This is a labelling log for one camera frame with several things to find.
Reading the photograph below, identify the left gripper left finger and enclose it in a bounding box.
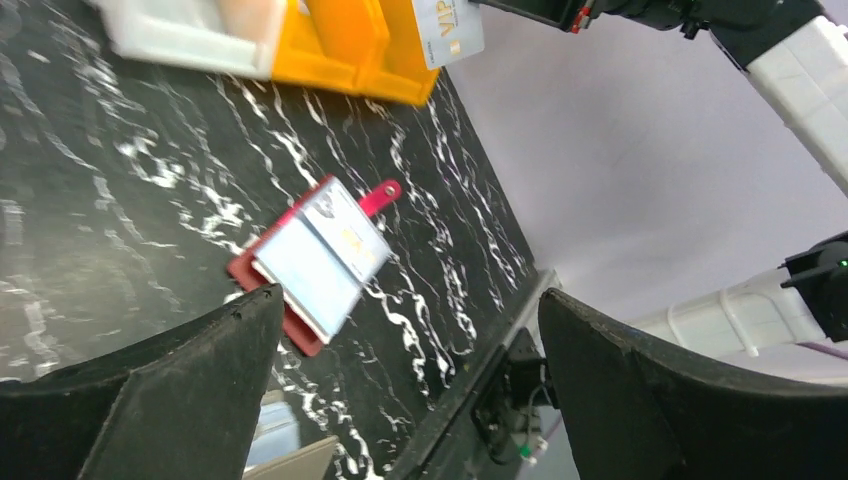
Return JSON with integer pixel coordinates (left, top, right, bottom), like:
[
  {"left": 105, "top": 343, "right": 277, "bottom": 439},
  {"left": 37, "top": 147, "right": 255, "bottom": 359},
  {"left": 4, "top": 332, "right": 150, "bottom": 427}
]
[{"left": 1, "top": 285, "right": 283, "bottom": 479}]

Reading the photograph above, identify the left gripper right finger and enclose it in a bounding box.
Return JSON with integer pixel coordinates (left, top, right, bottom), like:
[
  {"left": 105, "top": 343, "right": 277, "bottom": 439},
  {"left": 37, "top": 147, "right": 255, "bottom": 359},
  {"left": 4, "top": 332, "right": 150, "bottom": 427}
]
[{"left": 538, "top": 289, "right": 847, "bottom": 479}]

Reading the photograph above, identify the red leather card holder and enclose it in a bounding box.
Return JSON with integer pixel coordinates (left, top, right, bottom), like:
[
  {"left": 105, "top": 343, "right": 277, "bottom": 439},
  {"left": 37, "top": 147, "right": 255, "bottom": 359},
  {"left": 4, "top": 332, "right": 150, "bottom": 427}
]
[{"left": 227, "top": 176, "right": 403, "bottom": 357}]

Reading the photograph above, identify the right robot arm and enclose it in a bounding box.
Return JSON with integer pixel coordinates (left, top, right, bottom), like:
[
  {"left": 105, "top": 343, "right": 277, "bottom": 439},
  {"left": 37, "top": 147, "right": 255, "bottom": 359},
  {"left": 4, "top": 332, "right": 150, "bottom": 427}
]
[{"left": 449, "top": 6, "right": 847, "bottom": 356}]

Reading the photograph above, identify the white plastic bin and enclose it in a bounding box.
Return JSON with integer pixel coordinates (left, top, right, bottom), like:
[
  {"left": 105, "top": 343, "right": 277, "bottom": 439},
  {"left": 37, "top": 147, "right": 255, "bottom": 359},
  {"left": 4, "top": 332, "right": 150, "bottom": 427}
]
[{"left": 89, "top": 0, "right": 299, "bottom": 80}]

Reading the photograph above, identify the yellow right plastic bin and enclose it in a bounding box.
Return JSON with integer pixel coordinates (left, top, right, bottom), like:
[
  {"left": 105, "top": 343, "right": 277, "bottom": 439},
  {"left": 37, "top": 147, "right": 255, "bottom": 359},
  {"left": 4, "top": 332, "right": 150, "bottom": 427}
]
[{"left": 362, "top": 0, "right": 440, "bottom": 107}]

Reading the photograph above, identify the yellow plastic bin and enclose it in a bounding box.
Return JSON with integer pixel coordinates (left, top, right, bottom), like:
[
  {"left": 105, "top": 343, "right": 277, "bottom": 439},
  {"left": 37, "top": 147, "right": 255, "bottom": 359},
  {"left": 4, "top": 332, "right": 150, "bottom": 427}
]
[
  {"left": 271, "top": 0, "right": 389, "bottom": 95},
  {"left": 362, "top": 0, "right": 440, "bottom": 107}
]

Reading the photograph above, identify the yellow middle plastic bin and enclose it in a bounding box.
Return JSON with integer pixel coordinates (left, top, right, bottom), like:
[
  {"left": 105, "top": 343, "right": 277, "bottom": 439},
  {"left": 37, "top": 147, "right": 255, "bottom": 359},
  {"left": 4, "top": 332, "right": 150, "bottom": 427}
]
[{"left": 271, "top": 0, "right": 389, "bottom": 95}]

